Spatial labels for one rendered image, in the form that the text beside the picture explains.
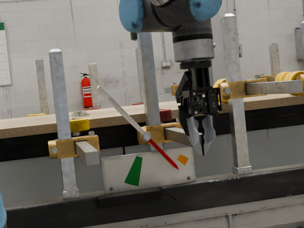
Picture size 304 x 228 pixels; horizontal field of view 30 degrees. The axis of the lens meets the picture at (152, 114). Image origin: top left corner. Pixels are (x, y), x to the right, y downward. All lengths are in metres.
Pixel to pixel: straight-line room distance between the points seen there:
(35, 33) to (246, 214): 7.21
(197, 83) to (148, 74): 0.37
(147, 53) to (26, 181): 0.55
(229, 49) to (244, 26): 7.88
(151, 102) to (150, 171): 0.19
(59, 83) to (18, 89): 7.09
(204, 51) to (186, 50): 0.04
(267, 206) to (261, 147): 0.26
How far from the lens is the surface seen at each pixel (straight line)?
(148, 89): 1.57
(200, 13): 1.06
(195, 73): 1.23
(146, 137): 1.55
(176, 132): 1.46
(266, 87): 1.51
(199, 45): 1.24
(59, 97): 1.54
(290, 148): 1.96
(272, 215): 1.75
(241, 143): 1.66
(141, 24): 1.16
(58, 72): 1.54
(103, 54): 8.78
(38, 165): 1.77
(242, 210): 1.71
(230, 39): 1.65
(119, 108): 1.51
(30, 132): 1.71
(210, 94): 1.24
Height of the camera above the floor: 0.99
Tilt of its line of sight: 3 degrees down
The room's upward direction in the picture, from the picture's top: 6 degrees counter-clockwise
